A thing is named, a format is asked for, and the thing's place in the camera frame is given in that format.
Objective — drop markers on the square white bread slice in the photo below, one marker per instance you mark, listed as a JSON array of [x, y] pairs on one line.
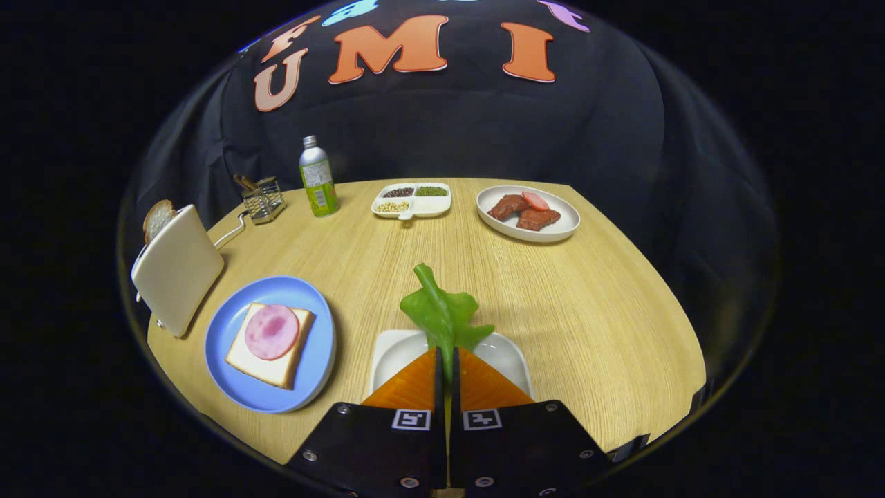
[[242, 363]]

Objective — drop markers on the large round ham slice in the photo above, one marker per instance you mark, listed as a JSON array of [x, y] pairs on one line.
[[271, 332]]

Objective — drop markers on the green label metal bottle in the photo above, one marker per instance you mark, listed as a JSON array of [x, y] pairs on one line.
[[318, 183]]

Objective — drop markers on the small pink ham slice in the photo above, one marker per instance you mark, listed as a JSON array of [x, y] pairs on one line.
[[535, 200]]

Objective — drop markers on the toasted bread slice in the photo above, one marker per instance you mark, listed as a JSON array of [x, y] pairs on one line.
[[157, 218]]

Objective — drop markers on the white square plate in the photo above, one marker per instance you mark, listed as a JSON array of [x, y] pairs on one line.
[[401, 353]]

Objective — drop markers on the green lettuce leaf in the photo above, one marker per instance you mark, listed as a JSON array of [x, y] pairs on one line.
[[442, 311]]

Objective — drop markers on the pile of dark beans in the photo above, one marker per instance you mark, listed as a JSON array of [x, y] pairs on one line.
[[398, 192]]

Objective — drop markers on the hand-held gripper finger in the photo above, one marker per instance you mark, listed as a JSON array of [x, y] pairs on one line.
[[438, 398], [455, 401]]

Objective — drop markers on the pile of green beans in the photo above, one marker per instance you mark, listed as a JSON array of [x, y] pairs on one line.
[[431, 191]]

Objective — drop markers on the white round plate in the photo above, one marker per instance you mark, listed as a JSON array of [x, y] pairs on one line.
[[563, 221]]

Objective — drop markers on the white divided dish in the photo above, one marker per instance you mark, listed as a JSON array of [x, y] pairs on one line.
[[432, 205]]

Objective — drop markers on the blue round plate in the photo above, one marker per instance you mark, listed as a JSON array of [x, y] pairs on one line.
[[228, 325]]

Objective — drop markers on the white toaster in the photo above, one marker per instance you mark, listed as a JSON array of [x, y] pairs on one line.
[[176, 270]]

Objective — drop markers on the brown meat slice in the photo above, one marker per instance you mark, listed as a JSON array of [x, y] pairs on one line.
[[538, 219], [506, 206]]

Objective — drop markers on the pile of yellow beans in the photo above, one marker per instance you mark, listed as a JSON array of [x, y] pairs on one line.
[[392, 206]]

